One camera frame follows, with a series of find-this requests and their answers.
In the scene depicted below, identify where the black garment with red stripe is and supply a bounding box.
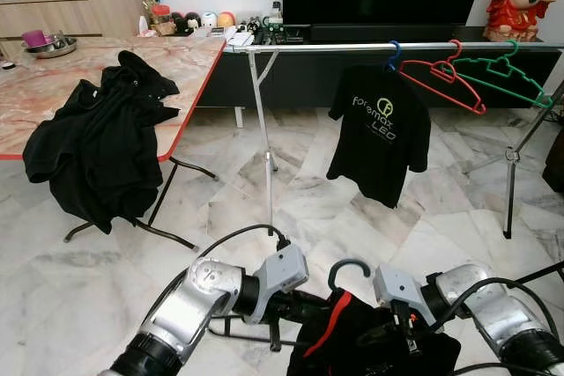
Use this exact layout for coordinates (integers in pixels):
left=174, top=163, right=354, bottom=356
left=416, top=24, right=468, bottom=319
left=286, top=290, right=462, bottom=376

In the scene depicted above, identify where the light wooden sideboard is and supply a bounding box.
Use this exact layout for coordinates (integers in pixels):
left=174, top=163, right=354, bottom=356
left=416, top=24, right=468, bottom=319
left=0, top=0, right=146, bottom=40

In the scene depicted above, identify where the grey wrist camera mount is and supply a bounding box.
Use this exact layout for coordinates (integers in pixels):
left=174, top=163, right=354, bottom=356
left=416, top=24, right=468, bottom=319
left=372, top=263, right=437, bottom=313
left=251, top=244, right=311, bottom=326

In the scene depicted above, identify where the jar with red lid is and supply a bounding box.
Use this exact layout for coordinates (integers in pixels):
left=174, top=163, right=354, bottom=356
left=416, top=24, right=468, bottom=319
left=150, top=4, right=173, bottom=36

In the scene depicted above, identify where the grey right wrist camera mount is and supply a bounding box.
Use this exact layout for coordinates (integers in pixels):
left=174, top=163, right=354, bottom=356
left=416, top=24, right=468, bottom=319
left=372, top=263, right=437, bottom=313

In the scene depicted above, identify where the black television console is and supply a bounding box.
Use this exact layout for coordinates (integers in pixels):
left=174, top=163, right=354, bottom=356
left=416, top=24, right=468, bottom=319
left=198, top=24, right=564, bottom=111

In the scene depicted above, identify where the purple cup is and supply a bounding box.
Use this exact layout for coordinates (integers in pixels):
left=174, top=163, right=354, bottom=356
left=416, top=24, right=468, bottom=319
left=22, top=30, right=48, bottom=48

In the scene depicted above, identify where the silver metal clothes rack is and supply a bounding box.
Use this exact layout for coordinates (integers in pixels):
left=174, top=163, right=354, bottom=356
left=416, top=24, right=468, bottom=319
left=225, top=40, right=564, bottom=240

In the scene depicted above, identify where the blue plastic hanger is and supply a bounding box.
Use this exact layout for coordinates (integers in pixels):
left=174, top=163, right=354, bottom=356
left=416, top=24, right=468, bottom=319
left=385, top=41, right=404, bottom=71

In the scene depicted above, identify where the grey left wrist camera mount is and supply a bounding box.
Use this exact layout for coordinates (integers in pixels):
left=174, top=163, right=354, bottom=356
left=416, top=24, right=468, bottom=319
left=251, top=244, right=311, bottom=326

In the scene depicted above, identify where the marble top folding table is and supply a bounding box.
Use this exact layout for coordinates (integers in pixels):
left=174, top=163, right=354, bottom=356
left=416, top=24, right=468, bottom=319
left=0, top=35, right=228, bottom=254

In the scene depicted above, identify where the white paper stack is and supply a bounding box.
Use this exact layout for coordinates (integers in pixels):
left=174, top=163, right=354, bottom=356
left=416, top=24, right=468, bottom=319
left=225, top=28, right=256, bottom=47

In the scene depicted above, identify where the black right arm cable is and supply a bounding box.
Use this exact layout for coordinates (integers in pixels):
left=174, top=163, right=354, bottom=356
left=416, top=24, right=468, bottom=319
left=432, top=276, right=564, bottom=376

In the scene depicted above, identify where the red plastic hanger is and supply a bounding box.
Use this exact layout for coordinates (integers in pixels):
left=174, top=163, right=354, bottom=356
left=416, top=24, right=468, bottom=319
left=398, top=40, right=487, bottom=116

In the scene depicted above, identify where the metal bowl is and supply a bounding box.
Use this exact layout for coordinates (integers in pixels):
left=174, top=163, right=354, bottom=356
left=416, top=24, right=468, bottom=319
left=25, top=34, right=78, bottom=59

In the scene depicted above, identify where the green plastic hanger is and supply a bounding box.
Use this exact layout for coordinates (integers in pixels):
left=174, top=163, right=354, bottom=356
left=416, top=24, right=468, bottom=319
left=454, top=39, right=556, bottom=111

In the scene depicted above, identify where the black jacket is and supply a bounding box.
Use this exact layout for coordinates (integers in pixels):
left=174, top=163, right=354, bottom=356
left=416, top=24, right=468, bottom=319
left=22, top=50, right=182, bottom=234

